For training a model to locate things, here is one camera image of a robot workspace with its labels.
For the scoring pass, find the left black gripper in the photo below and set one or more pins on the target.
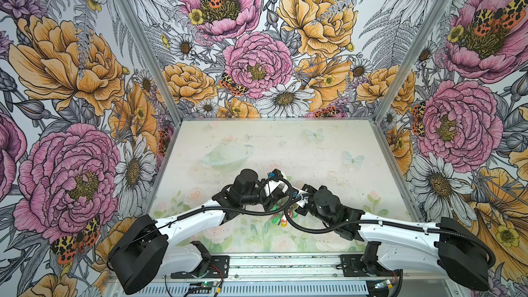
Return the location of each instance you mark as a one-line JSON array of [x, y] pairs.
[[273, 198]]

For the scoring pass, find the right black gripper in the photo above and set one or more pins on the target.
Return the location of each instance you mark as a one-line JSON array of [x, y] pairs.
[[310, 190]]

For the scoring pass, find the bunch of coloured key tags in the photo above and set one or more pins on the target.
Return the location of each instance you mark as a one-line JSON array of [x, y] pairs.
[[280, 219]]

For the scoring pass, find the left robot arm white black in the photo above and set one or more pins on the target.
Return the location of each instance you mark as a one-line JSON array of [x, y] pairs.
[[151, 247]]

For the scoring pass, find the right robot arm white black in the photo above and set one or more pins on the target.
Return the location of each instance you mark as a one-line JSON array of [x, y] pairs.
[[446, 247]]

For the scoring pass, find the green circuit board left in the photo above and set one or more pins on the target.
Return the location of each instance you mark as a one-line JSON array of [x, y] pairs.
[[204, 287]]

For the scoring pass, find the green circuit board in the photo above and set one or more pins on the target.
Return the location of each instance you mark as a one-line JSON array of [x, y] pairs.
[[204, 287], [382, 285]]

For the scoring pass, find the green circuit board right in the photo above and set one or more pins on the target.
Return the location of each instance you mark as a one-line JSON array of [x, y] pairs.
[[382, 285]]

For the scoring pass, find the aluminium front rail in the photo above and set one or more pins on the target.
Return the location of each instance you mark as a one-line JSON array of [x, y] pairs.
[[306, 275]]

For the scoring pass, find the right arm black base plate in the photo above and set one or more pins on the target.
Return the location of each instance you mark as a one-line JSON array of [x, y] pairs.
[[357, 265]]

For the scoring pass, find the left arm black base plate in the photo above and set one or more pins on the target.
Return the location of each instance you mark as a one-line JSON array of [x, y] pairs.
[[217, 267]]

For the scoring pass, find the left aluminium corner post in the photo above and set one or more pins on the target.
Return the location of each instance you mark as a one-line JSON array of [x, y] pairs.
[[128, 13]]

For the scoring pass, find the aluminium corner post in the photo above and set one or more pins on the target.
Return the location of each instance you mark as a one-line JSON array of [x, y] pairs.
[[430, 21], [128, 13]]

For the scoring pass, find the right aluminium corner post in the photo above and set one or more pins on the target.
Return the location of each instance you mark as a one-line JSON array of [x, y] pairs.
[[430, 21]]

